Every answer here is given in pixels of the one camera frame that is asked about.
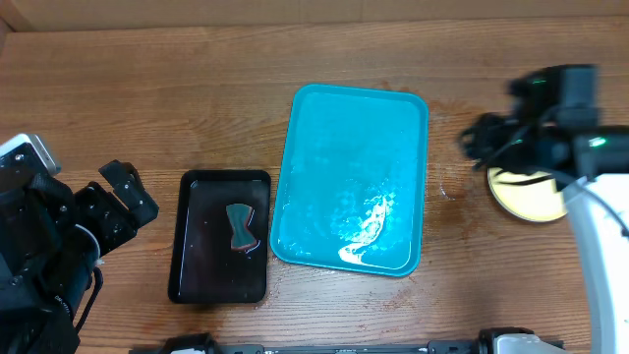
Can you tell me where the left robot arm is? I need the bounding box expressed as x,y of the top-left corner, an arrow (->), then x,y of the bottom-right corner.
1,160 -> 159,353

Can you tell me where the green orange scrub sponge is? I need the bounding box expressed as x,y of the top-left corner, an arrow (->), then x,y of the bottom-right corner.
226,204 -> 257,252

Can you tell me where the teal plastic tray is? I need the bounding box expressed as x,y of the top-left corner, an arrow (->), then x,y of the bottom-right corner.
269,84 -> 429,277

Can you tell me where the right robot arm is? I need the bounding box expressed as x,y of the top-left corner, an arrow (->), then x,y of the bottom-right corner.
458,64 -> 628,353

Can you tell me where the black plastic tray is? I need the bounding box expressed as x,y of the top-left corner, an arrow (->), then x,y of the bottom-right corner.
168,170 -> 271,305

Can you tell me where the yellow-green plate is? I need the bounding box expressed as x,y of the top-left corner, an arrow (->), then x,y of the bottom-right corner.
486,167 -> 567,223

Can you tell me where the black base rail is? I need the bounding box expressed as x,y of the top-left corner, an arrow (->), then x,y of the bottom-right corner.
129,327 -> 567,354

